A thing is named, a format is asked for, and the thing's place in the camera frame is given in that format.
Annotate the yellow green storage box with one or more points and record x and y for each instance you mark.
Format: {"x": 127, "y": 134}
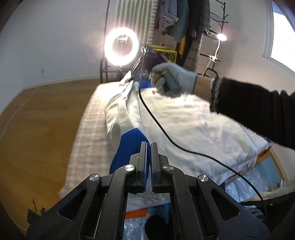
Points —
{"x": 170, "y": 55}

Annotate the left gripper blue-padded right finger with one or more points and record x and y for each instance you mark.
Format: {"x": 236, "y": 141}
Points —
{"x": 200, "y": 208}

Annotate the window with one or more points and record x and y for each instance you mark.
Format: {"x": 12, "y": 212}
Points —
{"x": 279, "y": 37}

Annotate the right forearm black sleeve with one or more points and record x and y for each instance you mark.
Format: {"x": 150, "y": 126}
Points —
{"x": 268, "y": 113}

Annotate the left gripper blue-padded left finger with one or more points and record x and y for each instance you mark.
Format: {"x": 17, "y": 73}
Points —
{"x": 96, "y": 208}

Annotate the ring light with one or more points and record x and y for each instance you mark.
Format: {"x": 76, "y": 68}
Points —
{"x": 121, "y": 46}

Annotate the hanging grey plaid coat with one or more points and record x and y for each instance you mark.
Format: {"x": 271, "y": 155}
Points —
{"x": 199, "y": 23}

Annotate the hanging teal jacket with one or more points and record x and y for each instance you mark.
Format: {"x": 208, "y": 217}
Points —
{"x": 180, "y": 29}

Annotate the green striped white cloth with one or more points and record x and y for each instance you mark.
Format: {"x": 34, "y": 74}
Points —
{"x": 139, "y": 16}

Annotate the hanging blue denim jacket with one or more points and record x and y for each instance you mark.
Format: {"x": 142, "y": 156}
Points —
{"x": 166, "y": 15}

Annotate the plaid bed blanket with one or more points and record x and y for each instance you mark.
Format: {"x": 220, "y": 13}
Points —
{"x": 92, "y": 151}

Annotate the white clip desk lamp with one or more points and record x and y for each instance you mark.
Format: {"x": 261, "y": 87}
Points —
{"x": 212, "y": 59}

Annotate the right gloved hand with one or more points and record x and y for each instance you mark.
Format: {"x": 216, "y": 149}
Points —
{"x": 172, "y": 80}

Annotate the white and blue jacket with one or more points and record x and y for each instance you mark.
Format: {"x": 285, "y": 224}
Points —
{"x": 193, "y": 139}

